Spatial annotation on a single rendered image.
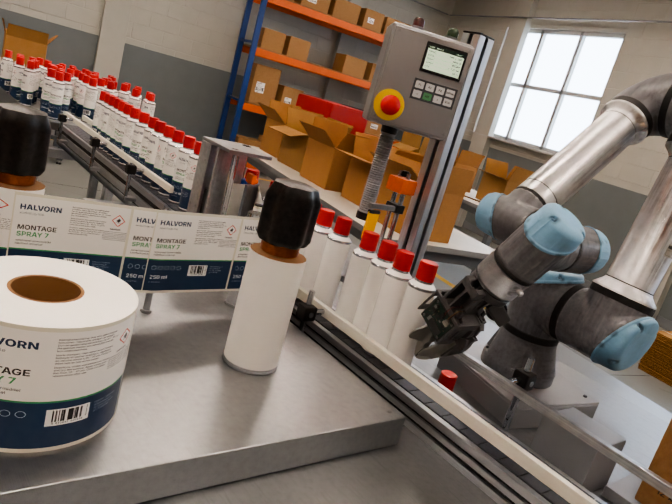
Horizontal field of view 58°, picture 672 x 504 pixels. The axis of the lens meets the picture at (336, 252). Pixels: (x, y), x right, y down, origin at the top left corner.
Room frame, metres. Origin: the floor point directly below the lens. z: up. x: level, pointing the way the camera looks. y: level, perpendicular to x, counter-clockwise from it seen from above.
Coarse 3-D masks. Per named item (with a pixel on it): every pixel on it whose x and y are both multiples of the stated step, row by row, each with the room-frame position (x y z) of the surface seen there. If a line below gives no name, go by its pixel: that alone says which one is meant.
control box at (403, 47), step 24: (384, 48) 1.24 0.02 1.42; (408, 48) 1.21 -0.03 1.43; (456, 48) 1.23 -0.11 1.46; (384, 72) 1.21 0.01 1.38; (408, 72) 1.22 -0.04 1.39; (384, 96) 1.21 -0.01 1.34; (408, 96) 1.22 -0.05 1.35; (456, 96) 1.23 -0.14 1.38; (384, 120) 1.21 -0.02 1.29; (408, 120) 1.22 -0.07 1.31; (432, 120) 1.23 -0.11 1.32
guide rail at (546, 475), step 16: (320, 304) 1.15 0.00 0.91; (336, 320) 1.11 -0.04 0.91; (352, 336) 1.07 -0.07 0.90; (368, 336) 1.05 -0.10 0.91; (384, 352) 1.00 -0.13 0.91; (400, 368) 0.97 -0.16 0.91; (416, 384) 0.94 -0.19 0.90; (432, 384) 0.92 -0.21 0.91; (448, 400) 0.89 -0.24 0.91; (464, 416) 0.86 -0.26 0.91; (480, 432) 0.83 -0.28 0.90; (496, 432) 0.82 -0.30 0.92; (512, 448) 0.79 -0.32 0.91; (528, 464) 0.77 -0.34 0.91; (544, 464) 0.76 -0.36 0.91; (544, 480) 0.75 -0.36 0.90; (560, 480) 0.73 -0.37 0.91; (576, 496) 0.71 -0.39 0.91
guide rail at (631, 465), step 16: (464, 352) 0.98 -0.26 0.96; (480, 368) 0.94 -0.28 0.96; (512, 384) 0.90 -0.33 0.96; (528, 400) 0.87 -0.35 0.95; (560, 416) 0.83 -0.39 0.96; (576, 432) 0.81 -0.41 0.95; (608, 448) 0.77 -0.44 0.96; (624, 464) 0.75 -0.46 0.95; (640, 464) 0.75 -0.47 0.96; (656, 480) 0.72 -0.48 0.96
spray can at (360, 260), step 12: (372, 240) 1.13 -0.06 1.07; (360, 252) 1.13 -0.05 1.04; (372, 252) 1.14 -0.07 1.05; (360, 264) 1.12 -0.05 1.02; (348, 276) 1.13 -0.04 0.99; (360, 276) 1.12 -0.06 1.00; (348, 288) 1.13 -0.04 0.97; (360, 288) 1.13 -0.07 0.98; (348, 300) 1.13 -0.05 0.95; (336, 312) 1.14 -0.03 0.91; (348, 312) 1.12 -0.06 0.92
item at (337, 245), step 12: (336, 228) 1.21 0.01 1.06; (348, 228) 1.21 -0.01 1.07; (336, 240) 1.19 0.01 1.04; (348, 240) 1.21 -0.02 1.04; (324, 252) 1.21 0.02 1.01; (336, 252) 1.19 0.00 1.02; (324, 264) 1.20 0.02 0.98; (336, 264) 1.20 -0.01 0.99; (324, 276) 1.19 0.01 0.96; (336, 276) 1.20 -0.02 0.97; (324, 288) 1.19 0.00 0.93; (336, 288) 1.21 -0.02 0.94; (324, 300) 1.19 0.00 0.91
